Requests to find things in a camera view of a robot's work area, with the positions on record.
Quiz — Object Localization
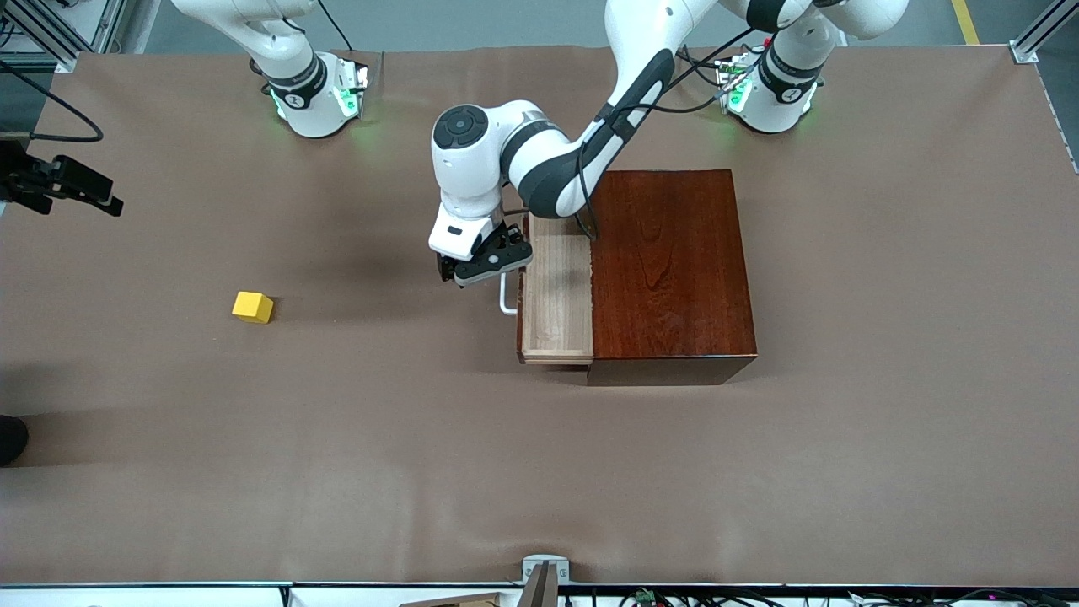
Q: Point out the brown table cover cloth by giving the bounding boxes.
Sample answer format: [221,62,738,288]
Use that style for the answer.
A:
[0,44,1079,588]

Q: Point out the grey metal bracket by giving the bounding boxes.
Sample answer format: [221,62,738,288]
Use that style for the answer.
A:
[521,554,571,607]

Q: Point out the brown cardboard piece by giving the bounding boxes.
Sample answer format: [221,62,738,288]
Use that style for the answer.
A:
[399,592,504,607]

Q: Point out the yellow block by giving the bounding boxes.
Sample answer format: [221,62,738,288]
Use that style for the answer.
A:
[232,291,275,325]

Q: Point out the black left base cable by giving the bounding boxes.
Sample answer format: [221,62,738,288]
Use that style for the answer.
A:
[674,44,727,89]

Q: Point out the black right base cable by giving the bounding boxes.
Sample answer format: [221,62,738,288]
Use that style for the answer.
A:
[314,0,355,53]

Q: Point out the black round object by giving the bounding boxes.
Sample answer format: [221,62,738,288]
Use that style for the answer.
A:
[0,415,30,467]

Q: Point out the black base cable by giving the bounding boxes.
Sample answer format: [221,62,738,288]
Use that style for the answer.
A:
[674,44,727,89]
[314,0,355,53]

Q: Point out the dark wooden cabinet box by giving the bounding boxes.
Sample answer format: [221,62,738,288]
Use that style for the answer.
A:
[588,169,758,388]

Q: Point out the aluminium frame profile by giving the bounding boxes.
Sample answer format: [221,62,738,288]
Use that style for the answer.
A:
[1010,0,1079,65]
[0,0,127,75]

